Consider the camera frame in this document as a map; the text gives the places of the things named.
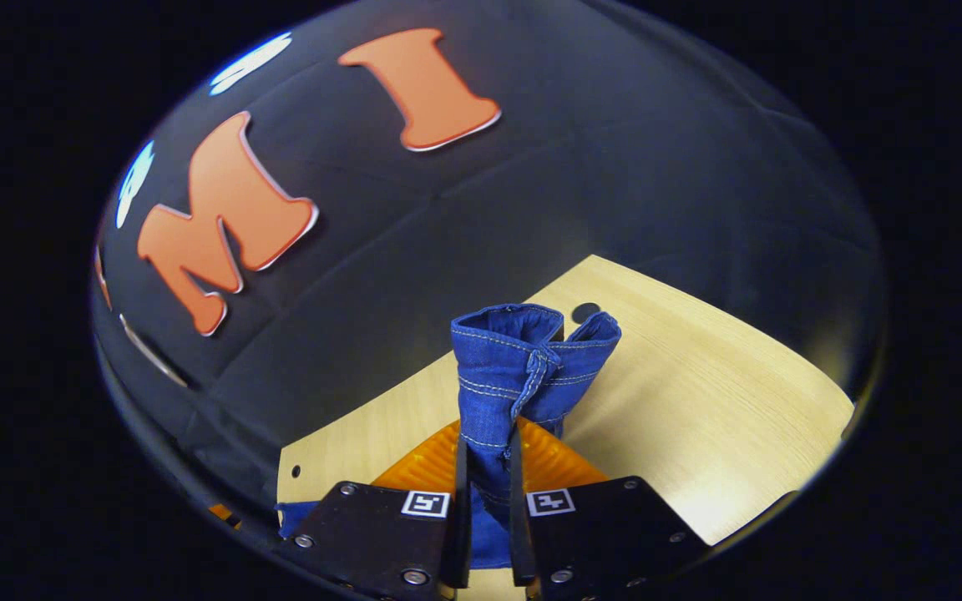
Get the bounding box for blue denim jeans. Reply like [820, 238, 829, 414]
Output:
[276, 302, 623, 571]

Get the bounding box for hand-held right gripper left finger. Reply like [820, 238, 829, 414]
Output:
[279, 417, 471, 601]

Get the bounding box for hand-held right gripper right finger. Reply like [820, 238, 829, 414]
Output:
[509, 417, 713, 601]

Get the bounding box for black backdrop cloth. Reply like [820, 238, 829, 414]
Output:
[90, 0, 887, 552]

